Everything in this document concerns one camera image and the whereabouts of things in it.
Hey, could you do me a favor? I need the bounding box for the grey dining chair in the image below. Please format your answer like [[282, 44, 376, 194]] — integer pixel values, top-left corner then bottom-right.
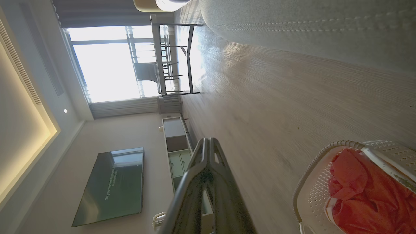
[[133, 62, 183, 91]]

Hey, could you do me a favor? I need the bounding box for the white perforated plastic laundry basket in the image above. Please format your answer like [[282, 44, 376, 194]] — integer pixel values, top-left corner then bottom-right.
[[292, 140, 416, 234]]

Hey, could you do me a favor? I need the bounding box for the white cloth with red stripes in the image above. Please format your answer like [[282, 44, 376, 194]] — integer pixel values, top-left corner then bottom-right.
[[324, 195, 342, 228]]

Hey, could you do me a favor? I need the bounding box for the grey fabric sofa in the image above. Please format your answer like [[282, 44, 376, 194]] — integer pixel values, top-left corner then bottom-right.
[[199, 0, 416, 77]]

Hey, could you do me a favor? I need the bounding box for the black flat screen television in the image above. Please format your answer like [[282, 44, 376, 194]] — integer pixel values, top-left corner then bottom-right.
[[71, 147, 144, 227]]

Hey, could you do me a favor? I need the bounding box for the long ceiling air vent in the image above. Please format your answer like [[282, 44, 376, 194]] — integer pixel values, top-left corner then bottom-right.
[[0, 19, 43, 105]]

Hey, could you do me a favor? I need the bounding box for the large bright window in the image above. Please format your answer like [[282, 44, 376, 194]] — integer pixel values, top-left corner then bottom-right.
[[65, 25, 176, 103]]

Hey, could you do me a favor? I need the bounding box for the cream round side table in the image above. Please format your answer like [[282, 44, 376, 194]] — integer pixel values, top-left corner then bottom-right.
[[133, 0, 193, 13]]

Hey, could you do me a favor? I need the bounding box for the dining table with black legs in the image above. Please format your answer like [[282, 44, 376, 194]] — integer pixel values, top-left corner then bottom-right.
[[150, 15, 203, 95]]

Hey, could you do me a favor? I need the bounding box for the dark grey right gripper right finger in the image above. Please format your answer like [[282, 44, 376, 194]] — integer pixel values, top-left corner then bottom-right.
[[192, 138, 257, 234]]

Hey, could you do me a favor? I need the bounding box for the red garment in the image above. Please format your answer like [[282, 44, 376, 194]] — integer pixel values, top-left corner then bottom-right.
[[327, 148, 416, 234]]

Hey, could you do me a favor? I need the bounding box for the white low television cabinet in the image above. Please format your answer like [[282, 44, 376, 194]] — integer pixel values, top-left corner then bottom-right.
[[162, 116, 215, 234]]

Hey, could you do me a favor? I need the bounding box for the grey window curtain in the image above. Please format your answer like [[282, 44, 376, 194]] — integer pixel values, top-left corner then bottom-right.
[[89, 96, 160, 119], [52, 0, 176, 28]]

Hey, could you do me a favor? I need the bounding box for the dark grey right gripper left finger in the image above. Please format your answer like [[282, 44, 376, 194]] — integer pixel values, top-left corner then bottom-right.
[[158, 138, 210, 234]]

